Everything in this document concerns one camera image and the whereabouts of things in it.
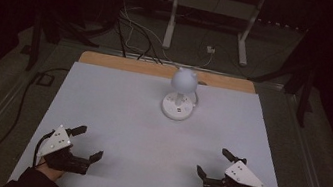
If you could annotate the black floor box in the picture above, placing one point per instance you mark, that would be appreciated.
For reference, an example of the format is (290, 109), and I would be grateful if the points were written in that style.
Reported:
(44, 79)

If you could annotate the white plug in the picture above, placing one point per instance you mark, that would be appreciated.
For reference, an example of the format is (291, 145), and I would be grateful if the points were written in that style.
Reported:
(210, 50)

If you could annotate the white table cover sheet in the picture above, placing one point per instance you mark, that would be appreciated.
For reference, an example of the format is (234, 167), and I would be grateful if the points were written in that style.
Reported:
(146, 144)

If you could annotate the person's left hand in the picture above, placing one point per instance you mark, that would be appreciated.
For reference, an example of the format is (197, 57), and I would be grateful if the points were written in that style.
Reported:
(49, 172)

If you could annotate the white metal stand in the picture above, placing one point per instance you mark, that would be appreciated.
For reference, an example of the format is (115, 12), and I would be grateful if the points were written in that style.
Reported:
(170, 23)

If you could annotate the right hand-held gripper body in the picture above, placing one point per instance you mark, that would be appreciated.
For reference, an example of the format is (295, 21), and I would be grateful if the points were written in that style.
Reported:
(240, 176)

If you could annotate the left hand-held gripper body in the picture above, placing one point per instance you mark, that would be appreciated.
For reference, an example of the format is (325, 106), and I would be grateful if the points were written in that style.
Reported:
(57, 143)

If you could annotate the black stand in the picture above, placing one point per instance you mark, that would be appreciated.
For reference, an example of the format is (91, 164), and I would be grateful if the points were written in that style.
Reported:
(305, 95)
(34, 45)

